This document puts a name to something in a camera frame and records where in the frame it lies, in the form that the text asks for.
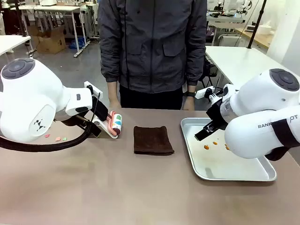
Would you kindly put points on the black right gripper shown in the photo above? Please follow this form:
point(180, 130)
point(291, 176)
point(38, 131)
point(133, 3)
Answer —
point(218, 113)

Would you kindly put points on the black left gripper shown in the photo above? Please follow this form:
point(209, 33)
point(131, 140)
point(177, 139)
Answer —
point(101, 110)

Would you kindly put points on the dark brown cloth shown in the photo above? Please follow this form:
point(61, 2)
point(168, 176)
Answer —
point(152, 140)

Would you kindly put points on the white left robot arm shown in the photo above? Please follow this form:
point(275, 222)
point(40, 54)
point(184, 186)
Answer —
point(30, 93)

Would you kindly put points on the person's left forearm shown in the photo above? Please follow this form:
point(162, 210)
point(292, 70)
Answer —
point(191, 88)

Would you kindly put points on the person's right forearm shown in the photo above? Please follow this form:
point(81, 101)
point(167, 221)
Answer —
point(113, 90)

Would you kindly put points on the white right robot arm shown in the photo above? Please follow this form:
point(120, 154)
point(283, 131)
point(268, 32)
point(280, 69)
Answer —
point(269, 117)

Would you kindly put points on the person's right hand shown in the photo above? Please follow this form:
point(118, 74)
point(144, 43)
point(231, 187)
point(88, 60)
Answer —
point(114, 103)

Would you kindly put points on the person's left hand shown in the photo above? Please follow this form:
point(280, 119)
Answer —
point(189, 104)

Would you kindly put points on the white folded stand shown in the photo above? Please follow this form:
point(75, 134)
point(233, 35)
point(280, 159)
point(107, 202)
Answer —
point(103, 125)

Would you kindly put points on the silver metal tray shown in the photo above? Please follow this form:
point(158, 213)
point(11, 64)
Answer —
point(222, 164)

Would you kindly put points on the black wristwatch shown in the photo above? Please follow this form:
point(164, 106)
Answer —
point(191, 93)

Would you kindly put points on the green paper scrap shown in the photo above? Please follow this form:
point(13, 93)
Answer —
point(64, 138)

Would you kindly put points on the black trousers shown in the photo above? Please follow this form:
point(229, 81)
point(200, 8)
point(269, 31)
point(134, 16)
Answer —
point(150, 100)

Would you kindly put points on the black folding chair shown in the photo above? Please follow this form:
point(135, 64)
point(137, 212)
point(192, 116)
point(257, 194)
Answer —
point(209, 70)

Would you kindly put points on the blue plastic bag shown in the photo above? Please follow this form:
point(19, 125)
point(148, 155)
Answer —
point(77, 43)

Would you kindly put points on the large white table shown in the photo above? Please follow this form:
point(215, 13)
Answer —
point(234, 63)

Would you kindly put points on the person in grey jacket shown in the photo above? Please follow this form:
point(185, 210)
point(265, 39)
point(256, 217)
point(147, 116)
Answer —
point(150, 47)

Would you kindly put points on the brown cardboard box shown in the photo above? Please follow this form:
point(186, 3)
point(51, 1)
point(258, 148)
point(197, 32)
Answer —
point(49, 39)

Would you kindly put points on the wooden desk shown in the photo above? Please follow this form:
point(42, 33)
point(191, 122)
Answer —
point(255, 37)

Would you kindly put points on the white table with wheeled legs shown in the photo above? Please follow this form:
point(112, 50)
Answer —
point(56, 9)

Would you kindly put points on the white side table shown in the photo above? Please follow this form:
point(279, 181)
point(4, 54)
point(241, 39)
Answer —
point(11, 43)

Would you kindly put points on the black stand pole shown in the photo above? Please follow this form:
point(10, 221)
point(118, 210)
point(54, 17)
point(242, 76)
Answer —
point(256, 23)

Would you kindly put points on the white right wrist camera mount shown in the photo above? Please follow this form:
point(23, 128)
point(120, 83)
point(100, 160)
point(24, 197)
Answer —
point(202, 93)

